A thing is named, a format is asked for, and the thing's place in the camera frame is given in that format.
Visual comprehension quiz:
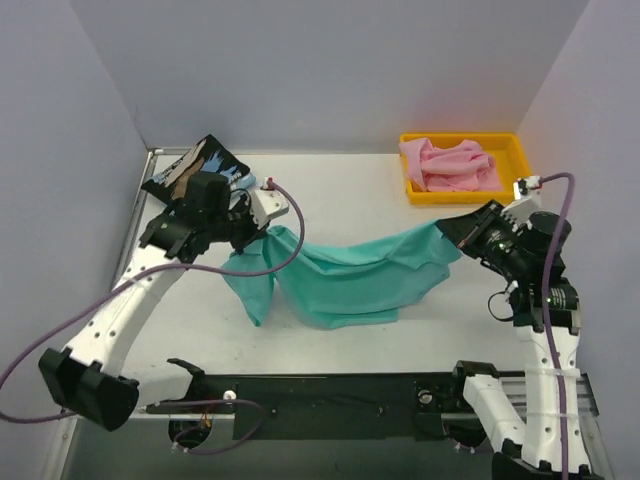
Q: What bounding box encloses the pink t shirt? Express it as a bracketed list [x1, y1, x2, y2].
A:
[399, 138, 502, 193]

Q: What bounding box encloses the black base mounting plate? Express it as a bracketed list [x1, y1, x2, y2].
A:
[146, 373, 487, 447]

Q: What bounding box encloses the teal t shirt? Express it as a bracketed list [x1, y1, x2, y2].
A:
[223, 222, 461, 330]

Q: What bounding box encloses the yellow plastic tray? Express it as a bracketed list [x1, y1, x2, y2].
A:
[399, 132, 531, 206]

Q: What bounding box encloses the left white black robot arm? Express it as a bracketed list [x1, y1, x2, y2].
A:
[38, 172, 288, 431]

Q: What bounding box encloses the folded black printed t shirt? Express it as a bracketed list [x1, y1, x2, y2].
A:
[142, 134, 254, 204]

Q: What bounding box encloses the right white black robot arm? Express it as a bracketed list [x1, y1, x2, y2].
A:
[436, 201, 599, 479]

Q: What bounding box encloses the aluminium front rail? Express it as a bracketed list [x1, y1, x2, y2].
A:
[134, 374, 600, 419]

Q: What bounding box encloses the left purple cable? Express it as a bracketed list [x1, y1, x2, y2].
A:
[0, 182, 307, 456]

